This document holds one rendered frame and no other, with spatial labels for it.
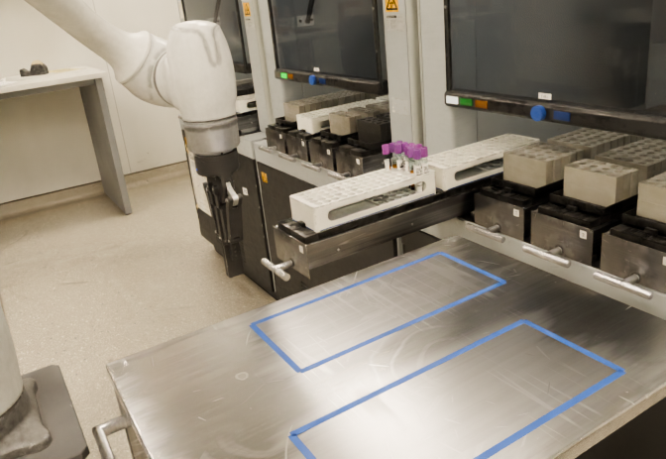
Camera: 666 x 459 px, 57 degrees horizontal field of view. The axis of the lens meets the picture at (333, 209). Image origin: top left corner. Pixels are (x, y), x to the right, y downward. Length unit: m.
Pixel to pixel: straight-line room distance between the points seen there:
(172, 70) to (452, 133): 0.71
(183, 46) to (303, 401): 0.57
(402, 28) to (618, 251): 0.76
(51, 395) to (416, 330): 0.58
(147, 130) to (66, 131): 0.54
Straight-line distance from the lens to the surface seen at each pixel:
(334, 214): 1.25
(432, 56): 1.48
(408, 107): 1.58
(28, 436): 0.97
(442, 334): 0.80
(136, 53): 1.12
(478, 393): 0.71
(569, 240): 1.19
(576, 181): 1.24
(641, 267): 1.12
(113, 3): 4.60
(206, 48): 1.00
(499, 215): 1.29
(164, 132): 4.73
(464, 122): 1.49
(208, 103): 1.01
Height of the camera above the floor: 1.25
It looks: 20 degrees down
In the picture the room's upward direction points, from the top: 6 degrees counter-clockwise
